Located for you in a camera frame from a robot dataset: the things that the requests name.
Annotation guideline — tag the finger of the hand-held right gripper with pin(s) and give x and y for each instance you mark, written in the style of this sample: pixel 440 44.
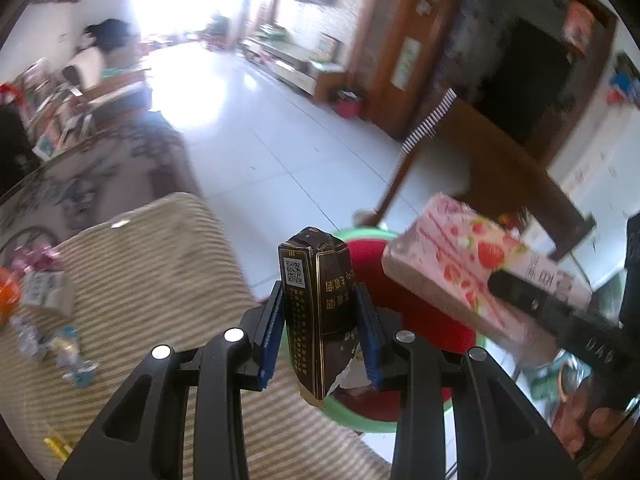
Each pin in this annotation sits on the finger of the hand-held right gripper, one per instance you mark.
pixel 525 297

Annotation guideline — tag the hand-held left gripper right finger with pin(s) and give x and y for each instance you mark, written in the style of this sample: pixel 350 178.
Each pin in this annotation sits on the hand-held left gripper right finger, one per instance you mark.
pixel 369 345

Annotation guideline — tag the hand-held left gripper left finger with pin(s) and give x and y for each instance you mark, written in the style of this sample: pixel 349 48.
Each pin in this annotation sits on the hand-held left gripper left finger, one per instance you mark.
pixel 267 340

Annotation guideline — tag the dark brown cigarette pack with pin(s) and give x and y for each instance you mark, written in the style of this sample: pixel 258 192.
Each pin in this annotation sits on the dark brown cigarette pack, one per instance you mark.
pixel 320 310

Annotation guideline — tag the red bin with green rim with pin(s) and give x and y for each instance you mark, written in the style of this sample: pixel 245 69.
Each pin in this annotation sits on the red bin with green rim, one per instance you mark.
pixel 435 310

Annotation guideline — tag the pink strawberry box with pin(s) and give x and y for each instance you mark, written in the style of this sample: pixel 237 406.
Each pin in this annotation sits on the pink strawberry box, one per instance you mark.
pixel 450 265

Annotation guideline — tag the person's right hand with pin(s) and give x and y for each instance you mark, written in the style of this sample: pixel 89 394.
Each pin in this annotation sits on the person's right hand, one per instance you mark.
pixel 605 425

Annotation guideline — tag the wooden chair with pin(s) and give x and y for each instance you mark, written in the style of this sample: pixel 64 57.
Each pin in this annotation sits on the wooden chair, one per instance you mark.
pixel 500 175

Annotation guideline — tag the yellow striped mat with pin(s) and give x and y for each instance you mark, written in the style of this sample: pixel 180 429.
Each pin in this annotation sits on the yellow striped mat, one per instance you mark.
pixel 150 285

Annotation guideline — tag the snack packets on table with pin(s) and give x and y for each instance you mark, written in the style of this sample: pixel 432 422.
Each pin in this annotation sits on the snack packets on table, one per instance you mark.
pixel 75 360

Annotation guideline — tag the grey patterned cloth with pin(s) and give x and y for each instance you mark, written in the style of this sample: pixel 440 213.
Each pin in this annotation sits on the grey patterned cloth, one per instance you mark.
pixel 115 170

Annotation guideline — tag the yellow plastic wrapper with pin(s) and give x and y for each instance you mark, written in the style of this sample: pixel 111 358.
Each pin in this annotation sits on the yellow plastic wrapper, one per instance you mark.
pixel 59 447

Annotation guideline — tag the small red floor bin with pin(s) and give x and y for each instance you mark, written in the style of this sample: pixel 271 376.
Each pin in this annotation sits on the small red floor bin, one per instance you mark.
pixel 348 107

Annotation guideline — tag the pink plastic wrapper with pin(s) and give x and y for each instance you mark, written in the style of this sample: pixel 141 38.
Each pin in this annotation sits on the pink plastic wrapper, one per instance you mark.
pixel 35 257

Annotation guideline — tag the orange plastic wrapper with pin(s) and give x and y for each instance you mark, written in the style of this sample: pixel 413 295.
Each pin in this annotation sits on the orange plastic wrapper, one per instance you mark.
pixel 7 292

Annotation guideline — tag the low television cabinet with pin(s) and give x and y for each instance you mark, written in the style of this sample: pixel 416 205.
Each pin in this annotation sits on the low television cabinet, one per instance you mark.
pixel 290 62

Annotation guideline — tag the small framed picture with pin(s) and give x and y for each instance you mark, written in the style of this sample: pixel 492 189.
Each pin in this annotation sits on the small framed picture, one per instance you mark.
pixel 326 46

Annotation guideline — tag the magazine rack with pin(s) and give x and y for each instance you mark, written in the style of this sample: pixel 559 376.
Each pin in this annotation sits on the magazine rack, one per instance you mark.
pixel 50 130

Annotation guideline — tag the white cushion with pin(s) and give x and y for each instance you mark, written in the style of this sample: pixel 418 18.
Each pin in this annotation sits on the white cushion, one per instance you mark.
pixel 87 67

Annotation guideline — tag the red plastic bag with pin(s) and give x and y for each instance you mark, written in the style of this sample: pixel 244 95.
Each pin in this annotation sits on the red plastic bag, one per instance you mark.
pixel 7 91

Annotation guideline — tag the short wall scroll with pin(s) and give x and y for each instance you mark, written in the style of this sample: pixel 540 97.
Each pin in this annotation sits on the short wall scroll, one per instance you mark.
pixel 407 62

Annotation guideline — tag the red wall decoration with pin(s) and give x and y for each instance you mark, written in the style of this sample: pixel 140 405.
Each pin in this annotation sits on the red wall decoration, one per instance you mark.
pixel 580 27

